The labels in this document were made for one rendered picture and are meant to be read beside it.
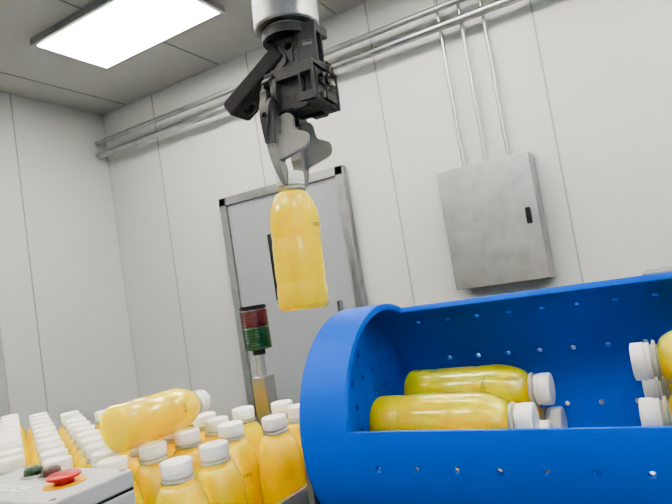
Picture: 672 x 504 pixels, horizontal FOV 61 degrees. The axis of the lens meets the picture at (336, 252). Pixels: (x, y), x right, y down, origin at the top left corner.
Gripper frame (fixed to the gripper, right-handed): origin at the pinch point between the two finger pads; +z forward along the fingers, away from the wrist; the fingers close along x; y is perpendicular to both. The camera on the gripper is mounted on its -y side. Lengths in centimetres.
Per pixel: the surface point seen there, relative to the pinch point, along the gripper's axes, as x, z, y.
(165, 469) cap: -12.5, 35.2, -14.1
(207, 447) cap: -5.5, 34.4, -13.4
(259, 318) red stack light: 41, 18, -36
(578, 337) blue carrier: 15.4, 25.2, 31.8
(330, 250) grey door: 329, -30, -166
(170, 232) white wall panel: 337, -72, -337
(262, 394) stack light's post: 41, 35, -37
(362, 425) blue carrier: 4.0, 33.7, 4.9
